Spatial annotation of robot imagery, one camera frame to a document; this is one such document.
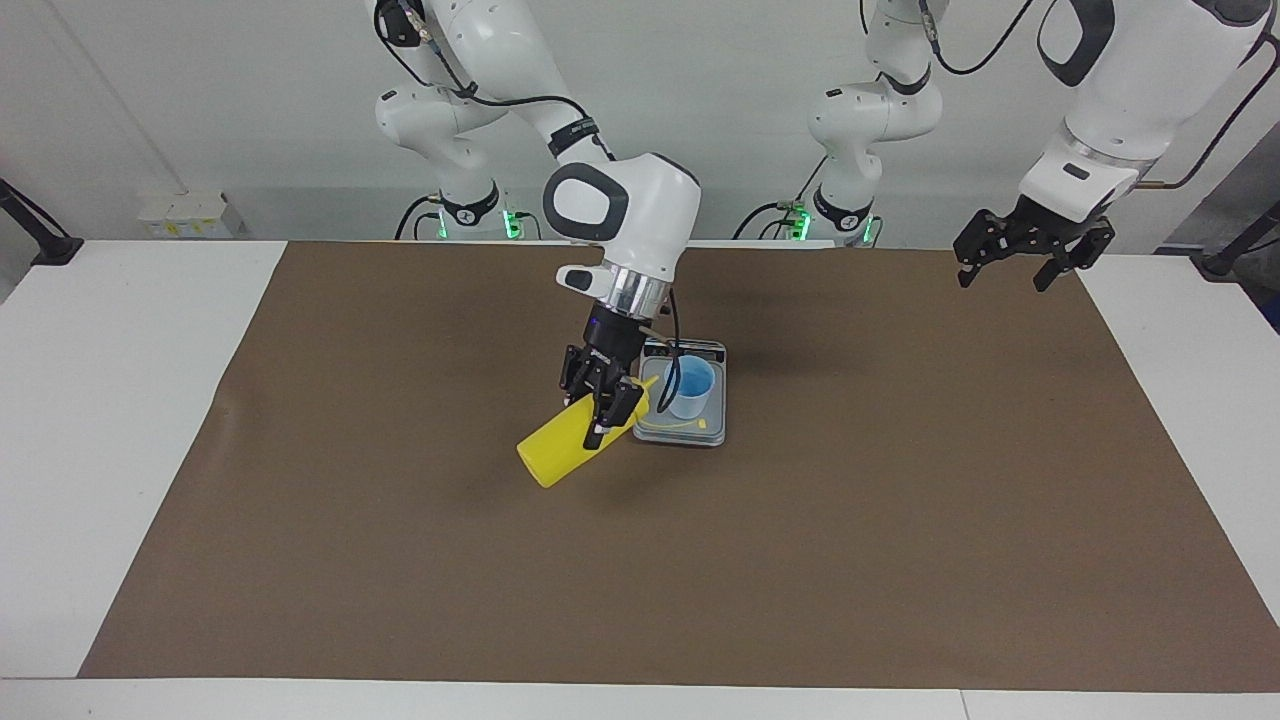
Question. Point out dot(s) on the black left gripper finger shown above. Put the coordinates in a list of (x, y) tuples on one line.
[(620, 405), (575, 375)]

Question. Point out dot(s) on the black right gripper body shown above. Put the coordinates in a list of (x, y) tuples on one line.
[(1050, 225)]

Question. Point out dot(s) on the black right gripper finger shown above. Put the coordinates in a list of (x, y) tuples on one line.
[(1085, 255), (975, 245)]

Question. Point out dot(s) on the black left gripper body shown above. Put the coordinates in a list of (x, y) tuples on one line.
[(610, 350)]

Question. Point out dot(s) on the light blue plastic cup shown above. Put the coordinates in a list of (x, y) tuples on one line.
[(690, 395)]

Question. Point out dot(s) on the yellow squeeze bottle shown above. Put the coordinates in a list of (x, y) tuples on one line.
[(555, 450)]

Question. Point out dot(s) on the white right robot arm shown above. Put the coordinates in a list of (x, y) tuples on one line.
[(640, 210)]

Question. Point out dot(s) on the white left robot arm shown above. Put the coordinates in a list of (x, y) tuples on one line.
[(1130, 70)]

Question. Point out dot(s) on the silver digital kitchen scale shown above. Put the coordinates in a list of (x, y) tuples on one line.
[(715, 360)]

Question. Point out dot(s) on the black clamp stand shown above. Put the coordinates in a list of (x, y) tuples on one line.
[(40, 235), (1240, 245)]

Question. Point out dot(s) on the brown table mat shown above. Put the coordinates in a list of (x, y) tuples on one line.
[(640, 560)]

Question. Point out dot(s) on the white wall socket box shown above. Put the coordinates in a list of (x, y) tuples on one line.
[(190, 215)]

